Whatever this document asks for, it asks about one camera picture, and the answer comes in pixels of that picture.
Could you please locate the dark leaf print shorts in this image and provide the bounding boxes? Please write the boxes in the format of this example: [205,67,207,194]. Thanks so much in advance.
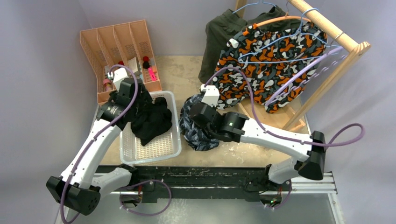
[178,93,219,152]

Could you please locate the black shorts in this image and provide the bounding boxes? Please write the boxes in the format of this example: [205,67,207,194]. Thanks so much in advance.
[130,91,172,146]

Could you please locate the peach plastic desk organizer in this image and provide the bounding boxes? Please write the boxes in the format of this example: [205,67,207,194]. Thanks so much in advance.
[79,20,162,105]

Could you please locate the white plastic basket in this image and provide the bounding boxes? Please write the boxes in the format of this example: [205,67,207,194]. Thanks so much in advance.
[120,91,182,165]

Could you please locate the orange camouflage shorts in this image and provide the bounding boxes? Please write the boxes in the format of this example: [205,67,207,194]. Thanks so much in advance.
[212,22,327,113]

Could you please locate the orange hanger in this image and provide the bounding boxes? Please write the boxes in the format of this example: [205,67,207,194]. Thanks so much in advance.
[256,15,311,27]

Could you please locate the lilac plastic hanger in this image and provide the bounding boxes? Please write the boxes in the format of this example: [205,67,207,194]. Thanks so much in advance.
[264,46,347,107]

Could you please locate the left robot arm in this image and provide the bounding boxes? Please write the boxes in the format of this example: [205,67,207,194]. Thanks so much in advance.
[46,77,151,216]

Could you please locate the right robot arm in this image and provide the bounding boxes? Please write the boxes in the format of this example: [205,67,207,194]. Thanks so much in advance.
[188,103,325,190]

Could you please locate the olive green shorts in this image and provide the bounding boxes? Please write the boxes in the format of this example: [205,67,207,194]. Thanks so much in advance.
[198,6,286,84]

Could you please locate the pink small bottle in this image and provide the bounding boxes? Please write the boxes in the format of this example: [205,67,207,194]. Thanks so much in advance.
[103,78,113,91]

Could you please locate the white medicine box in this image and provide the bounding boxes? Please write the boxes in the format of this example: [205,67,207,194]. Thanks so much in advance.
[128,57,141,77]

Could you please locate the pink highlighter marker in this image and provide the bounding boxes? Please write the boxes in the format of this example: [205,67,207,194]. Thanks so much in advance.
[147,67,157,81]

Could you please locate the red black marker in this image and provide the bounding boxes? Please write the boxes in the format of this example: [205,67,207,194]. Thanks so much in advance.
[142,56,150,70]

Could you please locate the wooden clothes rack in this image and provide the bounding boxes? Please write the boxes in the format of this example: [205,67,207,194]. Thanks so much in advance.
[235,0,371,132]

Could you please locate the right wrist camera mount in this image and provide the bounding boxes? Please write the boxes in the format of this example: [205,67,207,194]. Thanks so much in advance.
[200,84,220,108]

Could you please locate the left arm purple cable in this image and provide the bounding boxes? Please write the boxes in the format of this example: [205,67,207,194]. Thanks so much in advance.
[59,64,139,224]

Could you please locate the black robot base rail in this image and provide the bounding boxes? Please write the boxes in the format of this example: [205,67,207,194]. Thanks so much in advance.
[92,164,338,205]

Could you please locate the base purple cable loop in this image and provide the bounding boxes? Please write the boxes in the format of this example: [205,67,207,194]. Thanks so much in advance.
[119,179,172,217]

